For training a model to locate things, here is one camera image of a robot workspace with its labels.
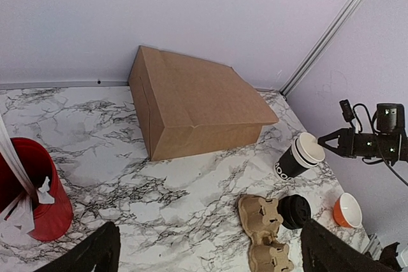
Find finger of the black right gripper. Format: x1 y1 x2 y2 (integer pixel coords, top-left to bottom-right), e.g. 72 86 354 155
317 129 341 148
322 144 342 157

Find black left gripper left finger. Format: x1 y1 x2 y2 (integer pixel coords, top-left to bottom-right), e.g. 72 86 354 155
36 222 120 272

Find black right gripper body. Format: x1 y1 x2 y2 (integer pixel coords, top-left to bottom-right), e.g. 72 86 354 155
337 128 407 165

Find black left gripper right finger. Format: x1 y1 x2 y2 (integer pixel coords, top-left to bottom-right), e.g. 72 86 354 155
300 219 392 271

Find black paper coffee cup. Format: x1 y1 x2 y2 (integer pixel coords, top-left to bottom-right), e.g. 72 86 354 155
273 132 325 181

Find brown pulp cup carrier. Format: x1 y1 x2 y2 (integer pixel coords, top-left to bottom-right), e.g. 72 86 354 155
238 195 294 271

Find orange white bowl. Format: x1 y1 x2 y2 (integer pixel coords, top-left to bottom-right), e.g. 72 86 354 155
333 192 362 228

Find black plastic cup lid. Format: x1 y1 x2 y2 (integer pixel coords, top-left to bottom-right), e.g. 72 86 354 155
277 194 311 230

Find red cylindrical container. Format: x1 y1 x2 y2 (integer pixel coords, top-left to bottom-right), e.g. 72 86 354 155
0 137 75 242

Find brown cardboard box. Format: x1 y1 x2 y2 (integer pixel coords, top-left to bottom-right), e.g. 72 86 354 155
128 46 279 161

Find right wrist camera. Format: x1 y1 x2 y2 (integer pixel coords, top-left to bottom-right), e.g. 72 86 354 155
376 103 405 134

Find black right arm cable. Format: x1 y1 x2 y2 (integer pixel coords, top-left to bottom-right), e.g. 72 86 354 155
339 99 408 187

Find aluminium frame post right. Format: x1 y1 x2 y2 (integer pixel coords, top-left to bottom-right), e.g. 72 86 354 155
279 0 363 96

